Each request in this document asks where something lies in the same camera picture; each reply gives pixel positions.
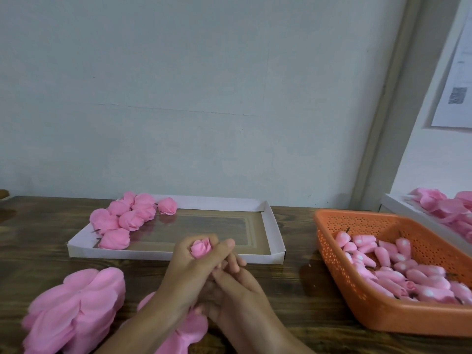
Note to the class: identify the person's right hand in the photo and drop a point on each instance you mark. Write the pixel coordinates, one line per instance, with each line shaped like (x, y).
(240, 302)

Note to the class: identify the person's left hand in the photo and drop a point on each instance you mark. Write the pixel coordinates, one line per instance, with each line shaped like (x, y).
(188, 280)

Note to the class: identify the stack of pink petals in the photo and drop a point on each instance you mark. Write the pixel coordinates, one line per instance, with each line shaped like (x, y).
(193, 328)
(70, 312)

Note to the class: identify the white shallow tray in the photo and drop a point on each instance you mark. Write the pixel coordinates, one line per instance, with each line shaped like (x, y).
(228, 230)

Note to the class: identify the pink petal flower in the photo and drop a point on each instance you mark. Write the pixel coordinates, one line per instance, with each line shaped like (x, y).
(144, 206)

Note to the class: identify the group of finished pink roses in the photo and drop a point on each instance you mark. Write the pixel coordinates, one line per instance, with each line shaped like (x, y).
(102, 219)

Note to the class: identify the pink rose buds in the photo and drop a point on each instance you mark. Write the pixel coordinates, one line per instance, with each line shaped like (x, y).
(387, 267)

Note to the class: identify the pile of pink petals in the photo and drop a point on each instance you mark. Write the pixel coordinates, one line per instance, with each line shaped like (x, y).
(441, 206)

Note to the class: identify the person's right forearm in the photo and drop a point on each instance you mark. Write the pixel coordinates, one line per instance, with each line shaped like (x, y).
(276, 344)

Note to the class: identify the orange plastic basket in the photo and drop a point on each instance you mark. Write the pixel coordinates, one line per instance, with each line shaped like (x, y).
(376, 313)

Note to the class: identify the white paper notice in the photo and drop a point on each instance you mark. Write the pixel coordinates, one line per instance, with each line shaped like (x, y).
(453, 88)

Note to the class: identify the grey door frame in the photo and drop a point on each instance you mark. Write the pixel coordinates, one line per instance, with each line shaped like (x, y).
(400, 99)

